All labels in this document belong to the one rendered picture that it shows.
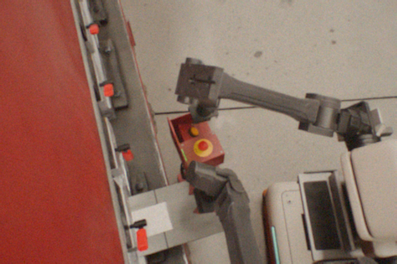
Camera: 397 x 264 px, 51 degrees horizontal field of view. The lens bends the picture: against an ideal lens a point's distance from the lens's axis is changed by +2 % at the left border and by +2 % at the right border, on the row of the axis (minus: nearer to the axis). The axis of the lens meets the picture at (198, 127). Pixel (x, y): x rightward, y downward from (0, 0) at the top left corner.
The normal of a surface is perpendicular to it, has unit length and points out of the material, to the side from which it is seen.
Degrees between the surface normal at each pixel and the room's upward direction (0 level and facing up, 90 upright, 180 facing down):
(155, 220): 0
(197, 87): 39
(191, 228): 0
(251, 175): 0
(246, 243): 48
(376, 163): 43
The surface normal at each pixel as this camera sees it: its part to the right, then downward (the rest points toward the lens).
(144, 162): -0.01, -0.39
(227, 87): 0.47, 0.11
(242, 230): 0.39, -0.84
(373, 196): -0.69, -0.24
